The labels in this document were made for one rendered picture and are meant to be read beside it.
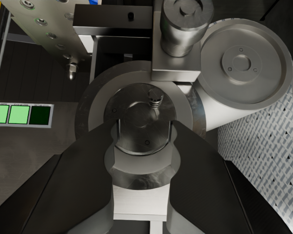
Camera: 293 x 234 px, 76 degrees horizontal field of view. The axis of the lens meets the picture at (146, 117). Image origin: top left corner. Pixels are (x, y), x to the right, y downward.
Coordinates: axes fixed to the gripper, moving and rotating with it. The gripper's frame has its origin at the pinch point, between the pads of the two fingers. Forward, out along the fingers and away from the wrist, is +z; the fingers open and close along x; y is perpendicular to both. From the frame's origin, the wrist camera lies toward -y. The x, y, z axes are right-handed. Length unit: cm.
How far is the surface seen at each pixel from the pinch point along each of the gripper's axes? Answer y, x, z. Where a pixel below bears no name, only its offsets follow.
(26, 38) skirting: 23, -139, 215
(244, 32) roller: -4.7, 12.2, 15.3
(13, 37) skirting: 21, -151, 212
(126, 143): 4.7, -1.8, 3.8
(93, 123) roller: 4.1, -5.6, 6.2
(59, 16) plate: -5.6, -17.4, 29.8
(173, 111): 2.2, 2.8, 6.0
